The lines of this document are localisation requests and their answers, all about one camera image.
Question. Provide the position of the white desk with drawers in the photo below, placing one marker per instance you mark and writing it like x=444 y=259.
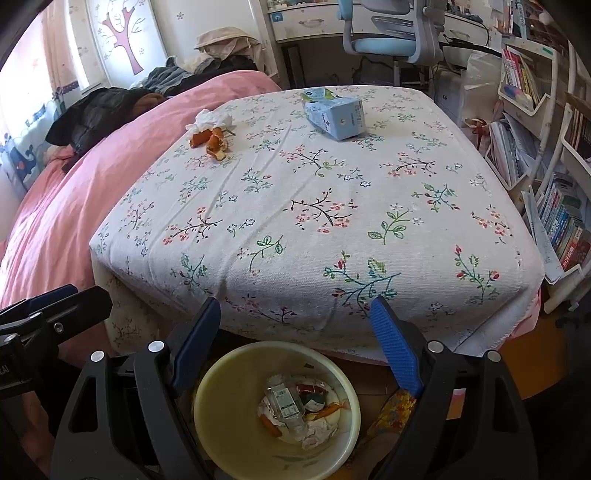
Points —
x=304 y=21

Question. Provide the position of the orange peel piece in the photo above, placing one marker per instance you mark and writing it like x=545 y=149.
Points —
x=218 y=146
x=199 y=140
x=270 y=424
x=328 y=410

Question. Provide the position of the pile of white papers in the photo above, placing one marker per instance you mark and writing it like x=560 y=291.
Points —
x=508 y=147

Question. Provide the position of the pale yellow plastic bin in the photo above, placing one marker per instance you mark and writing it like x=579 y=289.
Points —
x=221 y=434

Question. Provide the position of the grey blue clothes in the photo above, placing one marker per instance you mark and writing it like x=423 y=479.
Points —
x=166 y=76

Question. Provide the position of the black padded jacket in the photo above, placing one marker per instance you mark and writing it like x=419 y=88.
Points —
x=101 y=115

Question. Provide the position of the pink tree wall decal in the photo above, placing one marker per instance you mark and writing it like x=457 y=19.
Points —
x=122 y=37

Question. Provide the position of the white bookshelf rack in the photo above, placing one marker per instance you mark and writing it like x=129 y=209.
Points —
x=549 y=120

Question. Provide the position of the clear plastic bottle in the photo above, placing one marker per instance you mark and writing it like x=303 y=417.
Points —
x=284 y=399

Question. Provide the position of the white plastic bag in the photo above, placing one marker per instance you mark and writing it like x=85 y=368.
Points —
x=482 y=83

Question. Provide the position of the red and white wrapper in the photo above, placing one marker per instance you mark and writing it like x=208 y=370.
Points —
x=308 y=388

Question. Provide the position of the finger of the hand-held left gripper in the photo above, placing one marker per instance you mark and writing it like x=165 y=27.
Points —
x=78 y=309
x=46 y=300

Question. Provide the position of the light blue drink carton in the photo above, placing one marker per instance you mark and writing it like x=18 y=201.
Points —
x=339 y=117

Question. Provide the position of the stack of colourful books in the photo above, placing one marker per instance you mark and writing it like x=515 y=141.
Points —
x=565 y=226

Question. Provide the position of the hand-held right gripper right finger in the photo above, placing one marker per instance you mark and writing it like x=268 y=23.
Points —
x=397 y=350

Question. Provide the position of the large white tissue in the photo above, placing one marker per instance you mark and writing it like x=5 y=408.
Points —
x=318 y=436

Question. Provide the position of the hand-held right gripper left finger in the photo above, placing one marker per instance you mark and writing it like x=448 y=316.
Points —
x=194 y=350

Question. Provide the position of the blue cartoon wall border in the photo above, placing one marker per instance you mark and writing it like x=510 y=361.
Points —
x=25 y=147

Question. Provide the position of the green wrapper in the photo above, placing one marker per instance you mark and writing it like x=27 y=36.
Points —
x=314 y=400

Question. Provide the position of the floral white tablecloth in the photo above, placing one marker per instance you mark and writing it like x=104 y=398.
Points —
x=314 y=207

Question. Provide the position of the pink bed blanket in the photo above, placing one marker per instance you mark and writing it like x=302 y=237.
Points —
x=51 y=217

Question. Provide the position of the yellow patterned cloth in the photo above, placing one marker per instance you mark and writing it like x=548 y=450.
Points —
x=397 y=415

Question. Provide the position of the blue and grey desk chair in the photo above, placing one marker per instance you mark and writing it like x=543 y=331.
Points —
x=392 y=44

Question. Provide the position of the row of upright books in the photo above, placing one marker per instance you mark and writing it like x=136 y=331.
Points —
x=521 y=76

